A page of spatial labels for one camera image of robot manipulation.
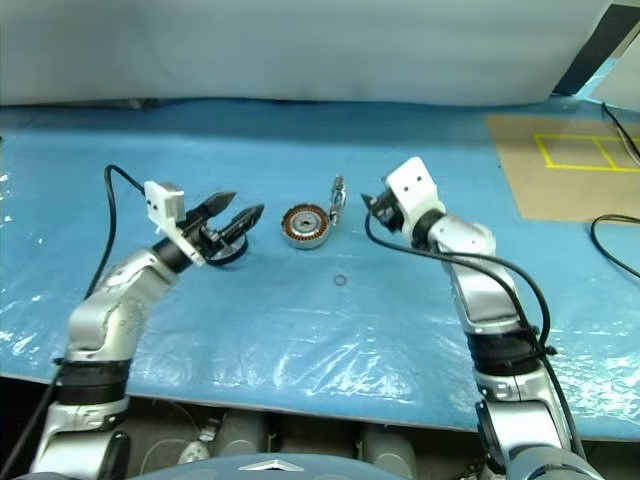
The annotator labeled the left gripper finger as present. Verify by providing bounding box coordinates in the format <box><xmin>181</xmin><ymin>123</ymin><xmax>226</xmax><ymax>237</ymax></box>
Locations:
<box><xmin>188</xmin><ymin>190</ymin><xmax>238</xmax><ymax>229</ymax></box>
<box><xmin>218</xmin><ymin>203</ymin><xmax>266</xmax><ymax>247</ymax></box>

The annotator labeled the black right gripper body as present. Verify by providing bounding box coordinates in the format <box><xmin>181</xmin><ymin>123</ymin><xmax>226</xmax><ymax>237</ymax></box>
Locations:
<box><xmin>372</xmin><ymin>185</ymin><xmax>406</xmax><ymax>235</ymax></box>

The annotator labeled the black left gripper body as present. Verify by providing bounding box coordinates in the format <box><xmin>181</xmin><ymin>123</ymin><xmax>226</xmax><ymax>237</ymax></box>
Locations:
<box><xmin>174</xmin><ymin>215</ymin><xmax>250</xmax><ymax>270</ymax></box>

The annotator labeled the silver finned motor rotor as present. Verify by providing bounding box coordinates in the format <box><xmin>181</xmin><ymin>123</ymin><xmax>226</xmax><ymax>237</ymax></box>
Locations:
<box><xmin>327</xmin><ymin>173</ymin><xmax>350</xmax><ymax>226</ymax></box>

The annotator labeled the motor stator with copper coils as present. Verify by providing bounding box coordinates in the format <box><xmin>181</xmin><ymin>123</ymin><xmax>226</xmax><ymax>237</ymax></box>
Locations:
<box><xmin>281</xmin><ymin>205</ymin><xmax>331</xmax><ymax>251</ymax></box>

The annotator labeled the brown cardboard sheet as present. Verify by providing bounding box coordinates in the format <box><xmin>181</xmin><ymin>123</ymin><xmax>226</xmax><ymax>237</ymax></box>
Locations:
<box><xmin>485</xmin><ymin>113</ymin><xmax>640</xmax><ymax>224</ymax></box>

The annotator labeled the yellow tape outline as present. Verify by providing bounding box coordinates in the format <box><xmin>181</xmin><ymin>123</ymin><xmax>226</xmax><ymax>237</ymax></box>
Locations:
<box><xmin>533</xmin><ymin>133</ymin><xmax>640</xmax><ymax>173</ymax></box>

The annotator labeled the white backdrop sheet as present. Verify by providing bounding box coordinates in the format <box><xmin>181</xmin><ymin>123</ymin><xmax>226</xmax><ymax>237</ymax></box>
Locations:
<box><xmin>0</xmin><ymin>0</ymin><xmax>631</xmax><ymax>109</ymax></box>

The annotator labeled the grey rounded cylinder shape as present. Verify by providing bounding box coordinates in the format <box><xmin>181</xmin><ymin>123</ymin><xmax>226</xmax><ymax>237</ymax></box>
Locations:
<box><xmin>359</xmin><ymin>424</ymin><xmax>419</xmax><ymax>466</ymax></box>
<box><xmin>214</xmin><ymin>409</ymin><xmax>274</xmax><ymax>456</ymax></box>

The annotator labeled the grey robot torso with emblem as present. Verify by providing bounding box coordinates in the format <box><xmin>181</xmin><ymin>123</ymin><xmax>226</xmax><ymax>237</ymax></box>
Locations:
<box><xmin>124</xmin><ymin>449</ymin><xmax>381</xmax><ymax>480</ymax></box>

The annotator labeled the white panel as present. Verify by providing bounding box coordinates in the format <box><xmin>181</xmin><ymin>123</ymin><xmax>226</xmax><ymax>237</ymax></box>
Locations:
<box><xmin>592</xmin><ymin>47</ymin><xmax>640</xmax><ymax>109</ymax></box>

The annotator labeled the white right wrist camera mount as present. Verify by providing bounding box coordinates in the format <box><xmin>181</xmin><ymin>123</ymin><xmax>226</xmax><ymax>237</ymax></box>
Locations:
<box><xmin>384</xmin><ymin>156</ymin><xmax>447</xmax><ymax>242</ymax></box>

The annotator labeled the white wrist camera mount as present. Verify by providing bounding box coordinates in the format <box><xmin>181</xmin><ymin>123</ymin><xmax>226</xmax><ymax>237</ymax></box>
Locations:
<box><xmin>143</xmin><ymin>180</ymin><xmax>206</xmax><ymax>267</ymax></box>
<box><xmin>384</xmin><ymin>156</ymin><xmax>447</xmax><ymax>242</ymax></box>

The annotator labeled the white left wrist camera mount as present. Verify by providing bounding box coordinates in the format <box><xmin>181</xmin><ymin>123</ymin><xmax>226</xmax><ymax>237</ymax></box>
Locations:
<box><xmin>143</xmin><ymin>180</ymin><xmax>206</xmax><ymax>267</ymax></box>

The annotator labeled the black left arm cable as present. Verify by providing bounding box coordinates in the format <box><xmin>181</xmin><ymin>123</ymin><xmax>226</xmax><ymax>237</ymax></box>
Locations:
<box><xmin>9</xmin><ymin>164</ymin><xmax>151</xmax><ymax>480</ymax></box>

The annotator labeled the black looped cable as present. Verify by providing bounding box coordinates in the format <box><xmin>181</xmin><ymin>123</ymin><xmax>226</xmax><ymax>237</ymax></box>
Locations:
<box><xmin>589</xmin><ymin>213</ymin><xmax>640</xmax><ymax>281</ymax></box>

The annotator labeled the thin black cable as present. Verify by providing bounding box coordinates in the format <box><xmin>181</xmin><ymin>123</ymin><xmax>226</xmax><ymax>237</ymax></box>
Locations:
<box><xmin>601</xmin><ymin>101</ymin><xmax>640</xmax><ymax>164</ymax></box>

